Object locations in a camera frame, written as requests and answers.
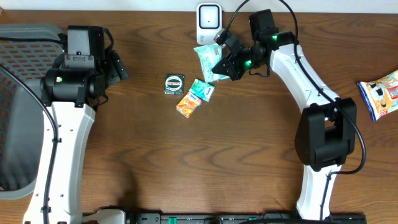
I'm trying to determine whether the teal small snack packet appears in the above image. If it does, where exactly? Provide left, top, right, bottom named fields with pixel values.
left=194, top=44, right=229, bottom=83

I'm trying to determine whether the teal gum box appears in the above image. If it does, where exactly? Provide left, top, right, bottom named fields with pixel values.
left=189, top=79, right=215, bottom=102

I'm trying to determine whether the orange snack packet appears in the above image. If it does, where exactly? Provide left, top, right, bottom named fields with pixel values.
left=176, top=92, right=202, bottom=118

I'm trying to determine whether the round black white container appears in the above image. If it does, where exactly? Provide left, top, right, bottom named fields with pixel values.
left=164, top=74, right=185, bottom=95

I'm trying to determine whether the cream snack bag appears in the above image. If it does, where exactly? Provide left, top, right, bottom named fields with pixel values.
left=357, top=70, right=397, bottom=121

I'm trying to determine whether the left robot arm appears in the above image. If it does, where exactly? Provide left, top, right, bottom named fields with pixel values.
left=23, top=26, right=129, bottom=223

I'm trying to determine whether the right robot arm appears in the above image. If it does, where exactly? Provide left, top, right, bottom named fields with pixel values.
left=212, top=9, right=356, bottom=221

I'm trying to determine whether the white barcode scanner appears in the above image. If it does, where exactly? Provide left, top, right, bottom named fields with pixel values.
left=197, top=3, right=223, bottom=45

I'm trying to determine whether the grey plastic shopping basket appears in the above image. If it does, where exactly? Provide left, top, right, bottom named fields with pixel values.
left=1, top=24, right=63, bottom=200

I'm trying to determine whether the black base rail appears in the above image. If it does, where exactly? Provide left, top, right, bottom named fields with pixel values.
left=83, top=212, right=368, bottom=224

